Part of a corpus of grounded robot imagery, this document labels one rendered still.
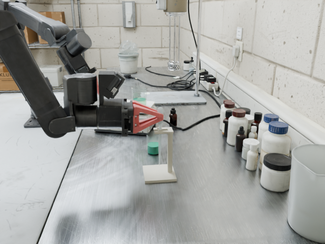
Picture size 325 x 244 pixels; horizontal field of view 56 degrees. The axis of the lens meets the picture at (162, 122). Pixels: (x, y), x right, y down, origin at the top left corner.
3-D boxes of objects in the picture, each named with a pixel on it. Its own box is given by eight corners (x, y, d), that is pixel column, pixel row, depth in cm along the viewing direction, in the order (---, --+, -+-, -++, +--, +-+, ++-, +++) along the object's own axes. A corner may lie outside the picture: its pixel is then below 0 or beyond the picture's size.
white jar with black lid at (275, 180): (269, 194, 71) (273, 167, 69) (255, 179, 77) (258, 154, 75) (295, 190, 73) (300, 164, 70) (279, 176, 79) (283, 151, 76)
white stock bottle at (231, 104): (228, 133, 106) (231, 106, 102) (216, 129, 110) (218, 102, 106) (238, 129, 109) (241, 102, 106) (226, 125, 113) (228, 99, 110)
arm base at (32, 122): (53, 92, 127) (36, 92, 127) (39, 106, 109) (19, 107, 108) (55, 110, 130) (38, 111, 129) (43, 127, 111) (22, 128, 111)
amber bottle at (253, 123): (256, 144, 97) (259, 115, 94) (246, 141, 100) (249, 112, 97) (263, 141, 99) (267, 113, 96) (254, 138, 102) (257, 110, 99)
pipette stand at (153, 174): (144, 183, 76) (143, 135, 71) (142, 168, 83) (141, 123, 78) (176, 181, 76) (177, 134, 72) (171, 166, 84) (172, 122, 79)
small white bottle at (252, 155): (247, 171, 81) (250, 145, 79) (244, 166, 84) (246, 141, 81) (258, 171, 82) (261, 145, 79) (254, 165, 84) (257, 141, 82)
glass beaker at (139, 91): (128, 109, 104) (127, 85, 101) (137, 105, 109) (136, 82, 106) (143, 111, 102) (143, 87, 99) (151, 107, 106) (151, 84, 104)
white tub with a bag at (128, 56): (142, 70, 212) (141, 38, 205) (135, 74, 199) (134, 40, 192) (123, 69, 216) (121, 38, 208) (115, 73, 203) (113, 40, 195)
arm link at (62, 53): (86, 55, 103) (74, 37, 102) (74, 61, 98) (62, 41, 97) (74, 64, 107) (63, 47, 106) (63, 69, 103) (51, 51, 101)
